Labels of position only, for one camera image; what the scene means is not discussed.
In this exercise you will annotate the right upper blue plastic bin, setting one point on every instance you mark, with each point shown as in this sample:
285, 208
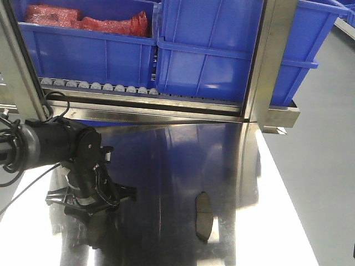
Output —
233, 25

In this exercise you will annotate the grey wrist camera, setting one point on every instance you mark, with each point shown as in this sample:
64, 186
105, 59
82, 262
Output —
105, 152

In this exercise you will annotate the blue plastic bin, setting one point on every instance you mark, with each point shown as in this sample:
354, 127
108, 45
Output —
191, 70
233, 25
87, 55

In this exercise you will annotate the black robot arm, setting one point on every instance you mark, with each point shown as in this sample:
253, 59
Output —
74, 146

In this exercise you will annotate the right lower blue plastic bin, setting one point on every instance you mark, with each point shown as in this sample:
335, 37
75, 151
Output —
191, 70

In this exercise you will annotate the grey brake pad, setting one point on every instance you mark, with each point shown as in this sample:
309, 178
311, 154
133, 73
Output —
204, 216
97, 235

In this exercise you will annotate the grey roller conveyor strip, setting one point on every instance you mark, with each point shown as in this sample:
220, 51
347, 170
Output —
97, 86

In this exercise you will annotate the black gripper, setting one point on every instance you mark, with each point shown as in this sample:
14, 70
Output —
90, 190

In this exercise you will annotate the stainless steel rack frame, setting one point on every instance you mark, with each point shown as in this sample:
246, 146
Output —
23, 92

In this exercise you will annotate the red bubble wrap bag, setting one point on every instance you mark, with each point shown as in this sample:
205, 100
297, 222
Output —
44, 14

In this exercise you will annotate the left blue plastic bin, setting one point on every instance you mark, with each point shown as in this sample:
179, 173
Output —
87, 55

